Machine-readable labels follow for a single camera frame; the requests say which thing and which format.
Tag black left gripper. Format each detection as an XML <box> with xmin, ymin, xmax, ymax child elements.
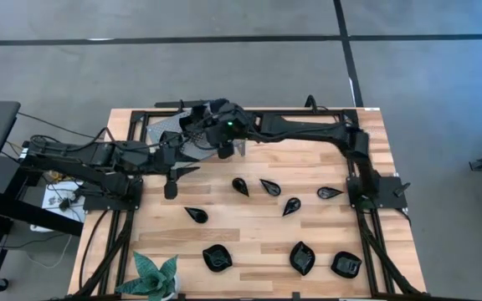
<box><xmin>155</xmin><ymin>140</ymin><xmax>201</xmax><ymax>201</ymax></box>

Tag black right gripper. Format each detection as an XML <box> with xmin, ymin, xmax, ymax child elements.
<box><xmin>191</xmin><ymin>99</ymin><xmax>250</xmax><ymax>160</ymax></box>

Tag black teardrop mini plate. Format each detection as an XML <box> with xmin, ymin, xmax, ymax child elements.
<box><xmin>316</xmin><ymin>186</ymin><xmax>345</xmax><ymax>200</ymax></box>
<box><xmin>281</xmin><ymin>196</ymin><xmax>302</xmax><ymax>217</ymax></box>
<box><xmin>259</xmin><ymin>178</ymin><xmax>282</xmax><ymax>197</ymax></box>
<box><xmin>231</xmin><ymin>176</ymin><xmax>251</xmax><ymax>198</ymax></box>
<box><xmin>183</xmin><ymin>206</ymin><xmax>209</xmax><ymax>225</ymax></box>

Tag black bar behind table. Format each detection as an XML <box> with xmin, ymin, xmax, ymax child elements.
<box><xmin>154</xmin><ymin>99</ymin><xmax>208</xmax><ymax>110</ymax></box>

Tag grey perforated metal riser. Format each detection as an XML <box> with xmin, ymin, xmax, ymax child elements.
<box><xmin>146</xmin><ymin>104</ymin><xmax>247</xmax><ymax>164</ymax></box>

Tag long black floor tape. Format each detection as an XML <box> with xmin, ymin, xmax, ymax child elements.
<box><xmin>0</xmin><ymin>33</ymin><xmax>482</xmax><ymax>47</ymax></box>

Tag green leafy plant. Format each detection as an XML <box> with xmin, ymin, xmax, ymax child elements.
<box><xmin>114</xmin><ymin>250</ymin><xmax>180</xmax><ymax>301</ymax></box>

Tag white plant pot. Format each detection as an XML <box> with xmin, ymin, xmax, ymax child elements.
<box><xmin>169</xmin><ymin>273</ymin><xmax>182</xmax><ymax>300</ymax></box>

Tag white power strip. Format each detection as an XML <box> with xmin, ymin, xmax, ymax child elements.
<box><xmin>29</xmin><ymin>181</ymin><xmax>86</xmax><ymax>233</ymax></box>

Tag black clamp lever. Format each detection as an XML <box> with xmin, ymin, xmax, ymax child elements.
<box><xmin>392</xmin><ymin>181</ymin><xmax>412</xmax><ymax>198</ymax></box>

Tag black aluminium table frame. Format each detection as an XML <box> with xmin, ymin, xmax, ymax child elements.
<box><xmin>68</xmin><ymin>107</ymin><xmax>428</xmax><ymax>301</ymax></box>

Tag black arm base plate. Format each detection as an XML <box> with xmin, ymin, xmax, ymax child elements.
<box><xmin>82</xmin><ymin>178</ymin><xmax>142</xmax><ymax>212</ymax></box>
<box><xmin>346</xmin><ymin>175</ymin><xmax>409</xmax><ymax>211</ymax></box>

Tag thin black floor cable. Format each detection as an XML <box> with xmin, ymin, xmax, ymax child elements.
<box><xmin>17</xmin><ymin>111</ymin><xmax>105</xmax><ymax>141</ymax></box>

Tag black desk frame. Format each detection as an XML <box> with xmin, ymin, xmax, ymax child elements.
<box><xmin>0</xmin><ymin>156</ymin><xmax>85</xmax><ymax>289</ymax></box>

